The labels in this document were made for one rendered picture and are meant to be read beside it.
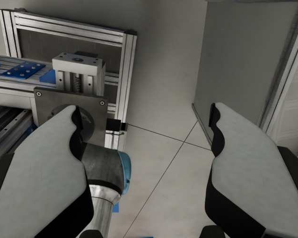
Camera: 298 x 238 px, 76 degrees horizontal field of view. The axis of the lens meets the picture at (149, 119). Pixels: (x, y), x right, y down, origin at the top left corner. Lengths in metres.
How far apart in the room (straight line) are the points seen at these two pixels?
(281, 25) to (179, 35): 0.93
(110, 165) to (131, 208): 2.40
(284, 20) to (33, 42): 1.39
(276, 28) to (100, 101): 0.64
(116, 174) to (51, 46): 1.18
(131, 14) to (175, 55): 0.45
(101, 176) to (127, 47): 1.04
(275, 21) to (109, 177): 0.74
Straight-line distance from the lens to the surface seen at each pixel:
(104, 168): 0.50
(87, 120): 0.64
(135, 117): 1.85
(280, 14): 0.84
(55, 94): 0.66
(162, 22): 1.60
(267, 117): 0.83
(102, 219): 0.48
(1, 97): 0.87
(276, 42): 0.82
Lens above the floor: 1.59
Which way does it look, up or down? 58 degrees down
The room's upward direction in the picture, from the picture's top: 176 degrees clockwise
